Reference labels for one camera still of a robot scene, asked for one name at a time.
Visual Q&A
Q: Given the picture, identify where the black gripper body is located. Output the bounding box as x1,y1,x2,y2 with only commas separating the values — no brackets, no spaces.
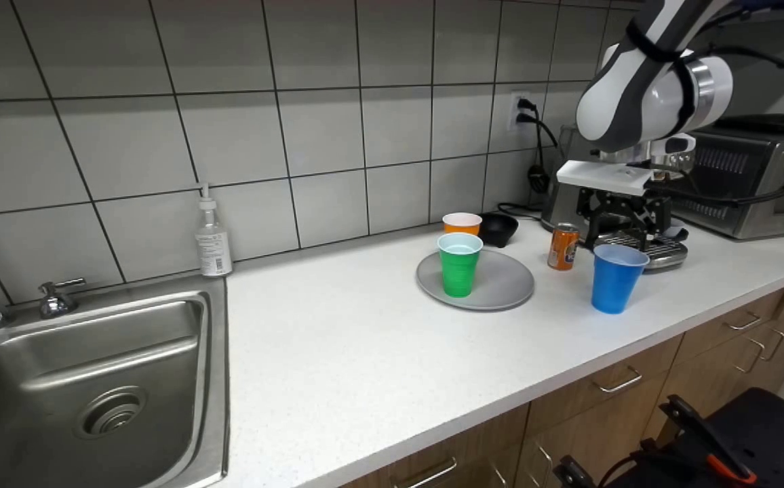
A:
592,185,660,227

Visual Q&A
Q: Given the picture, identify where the blue plastic cup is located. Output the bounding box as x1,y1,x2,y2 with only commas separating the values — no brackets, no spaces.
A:
590,240,655,316

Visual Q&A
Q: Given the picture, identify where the orange plastic cup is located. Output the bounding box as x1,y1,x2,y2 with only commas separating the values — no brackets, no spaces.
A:
440,208,486,239

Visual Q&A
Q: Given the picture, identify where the green plastic cup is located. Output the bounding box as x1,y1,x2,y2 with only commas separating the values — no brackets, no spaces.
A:
434,230,486,300

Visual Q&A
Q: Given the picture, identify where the grey round plate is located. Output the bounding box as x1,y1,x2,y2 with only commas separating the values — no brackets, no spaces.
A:
413,245,538,314

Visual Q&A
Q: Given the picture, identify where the stainless espresso machine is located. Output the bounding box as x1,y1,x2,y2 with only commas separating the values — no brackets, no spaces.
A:
542,133,699,274

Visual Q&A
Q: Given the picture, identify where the orange soda can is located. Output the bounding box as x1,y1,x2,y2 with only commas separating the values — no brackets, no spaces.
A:
545,220,585,274

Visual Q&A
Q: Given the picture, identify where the small black bowl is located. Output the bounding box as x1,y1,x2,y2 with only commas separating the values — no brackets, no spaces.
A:
480,212,520,250

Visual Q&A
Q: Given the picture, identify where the wooden base cabinet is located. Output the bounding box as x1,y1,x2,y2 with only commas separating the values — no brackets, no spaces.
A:
339,269,784,488

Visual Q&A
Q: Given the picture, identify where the black cart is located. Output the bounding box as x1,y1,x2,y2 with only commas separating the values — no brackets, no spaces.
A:
552,388,784,488

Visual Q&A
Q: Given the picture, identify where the clear soap pump bottle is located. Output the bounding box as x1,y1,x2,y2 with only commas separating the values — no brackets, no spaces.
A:
193,185,236,278

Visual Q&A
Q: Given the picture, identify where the stainless steel sink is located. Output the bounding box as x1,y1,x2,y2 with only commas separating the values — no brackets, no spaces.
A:
0,278,230,488

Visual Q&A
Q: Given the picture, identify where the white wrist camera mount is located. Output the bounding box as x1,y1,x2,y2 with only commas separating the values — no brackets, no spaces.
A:
553,158,657,194

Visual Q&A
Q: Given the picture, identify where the black power cord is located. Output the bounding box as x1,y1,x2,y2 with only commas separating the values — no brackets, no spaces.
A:
518,106,561,198

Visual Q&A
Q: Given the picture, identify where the wall power outlet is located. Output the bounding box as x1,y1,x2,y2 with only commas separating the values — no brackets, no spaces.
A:
511,91,542,131

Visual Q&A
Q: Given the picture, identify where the chrome faucet handle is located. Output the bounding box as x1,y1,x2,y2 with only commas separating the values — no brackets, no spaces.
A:
36,276,89,319

